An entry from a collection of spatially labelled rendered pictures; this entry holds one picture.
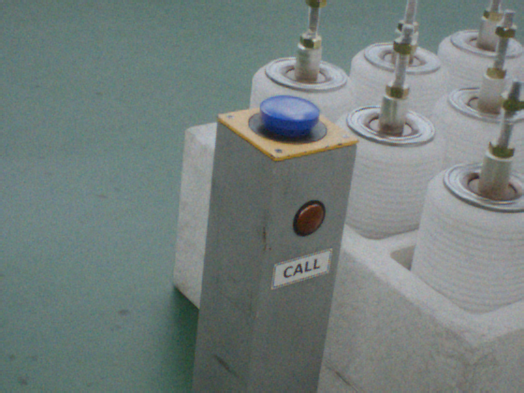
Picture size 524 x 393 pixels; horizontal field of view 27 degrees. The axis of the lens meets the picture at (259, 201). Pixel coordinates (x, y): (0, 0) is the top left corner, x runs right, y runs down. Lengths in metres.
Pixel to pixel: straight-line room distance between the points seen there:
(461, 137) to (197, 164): 0.25
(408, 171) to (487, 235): 0.11
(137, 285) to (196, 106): 0.47
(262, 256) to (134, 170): 0.63
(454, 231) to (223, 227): 0.17
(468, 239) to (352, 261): 0.10
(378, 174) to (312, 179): 0.17
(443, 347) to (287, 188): 0.18
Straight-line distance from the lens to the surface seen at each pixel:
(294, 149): 0.70
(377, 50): 1.07
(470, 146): 0.95
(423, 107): 1.04
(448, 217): 0.81
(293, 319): 0.77
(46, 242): 1.18
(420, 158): 0.88
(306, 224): 0.72
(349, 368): 0.90
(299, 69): 0.98
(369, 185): 0.88
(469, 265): 0.82
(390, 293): 0.83
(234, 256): 0.75
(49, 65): 1.64
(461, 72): 1.11
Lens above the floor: 0.61
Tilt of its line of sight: 28 degrees down
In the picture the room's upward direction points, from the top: 7 degrees clockwise
